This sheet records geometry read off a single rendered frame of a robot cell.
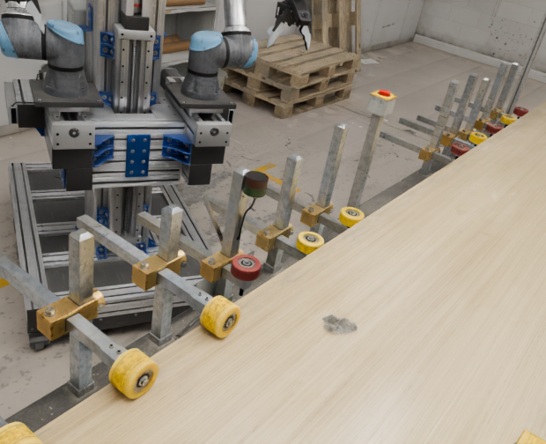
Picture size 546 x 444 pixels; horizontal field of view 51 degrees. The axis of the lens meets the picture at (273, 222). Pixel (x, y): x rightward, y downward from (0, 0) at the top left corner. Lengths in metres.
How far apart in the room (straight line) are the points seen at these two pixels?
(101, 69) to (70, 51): 0.26
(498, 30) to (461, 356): 8.22
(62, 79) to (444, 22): 8.08
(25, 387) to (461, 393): 1.65
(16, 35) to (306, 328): 1.32
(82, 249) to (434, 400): 0.80
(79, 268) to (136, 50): 1.23
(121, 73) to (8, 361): 1.21
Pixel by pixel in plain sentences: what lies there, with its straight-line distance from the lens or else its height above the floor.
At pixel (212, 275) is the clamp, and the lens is 1.59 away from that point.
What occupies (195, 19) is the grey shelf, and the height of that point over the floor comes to 0.73.
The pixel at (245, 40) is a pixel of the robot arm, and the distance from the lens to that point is 2.28.
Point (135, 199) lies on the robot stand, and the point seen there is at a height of 0.55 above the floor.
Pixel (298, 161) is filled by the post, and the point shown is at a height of 1.10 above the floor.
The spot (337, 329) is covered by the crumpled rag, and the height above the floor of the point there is 0.91.
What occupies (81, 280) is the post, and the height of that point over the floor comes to 1.03.
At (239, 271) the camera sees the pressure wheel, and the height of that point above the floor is 0.90.
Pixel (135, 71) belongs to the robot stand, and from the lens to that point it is 2.28.
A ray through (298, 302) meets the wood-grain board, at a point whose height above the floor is 0.90.
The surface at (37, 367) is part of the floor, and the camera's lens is 2.52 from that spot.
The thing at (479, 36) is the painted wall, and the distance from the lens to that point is 9.55.
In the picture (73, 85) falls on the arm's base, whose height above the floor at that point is 1.08.
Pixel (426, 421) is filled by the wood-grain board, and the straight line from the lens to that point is 1.29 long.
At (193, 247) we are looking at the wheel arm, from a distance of 1.66.
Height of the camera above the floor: 1.79
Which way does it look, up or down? 30 degrees down
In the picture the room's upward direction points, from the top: 11 degrees clockwise
